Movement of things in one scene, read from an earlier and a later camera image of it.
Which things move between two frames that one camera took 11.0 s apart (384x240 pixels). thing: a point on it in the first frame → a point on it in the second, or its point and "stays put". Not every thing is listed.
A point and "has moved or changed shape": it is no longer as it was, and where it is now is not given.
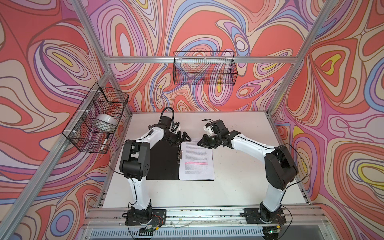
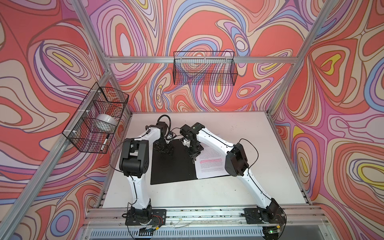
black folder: [164, 162] has moved or changed shape
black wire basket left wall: [93, 127] stays put
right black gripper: [205, 143] → [193, 155]
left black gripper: [178, 140] → [168, 150]
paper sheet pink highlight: [196, 162] has moved or changed shape
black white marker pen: [105, 142] stays put
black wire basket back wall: [204, 68] stays put
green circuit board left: [146, 231] stays put
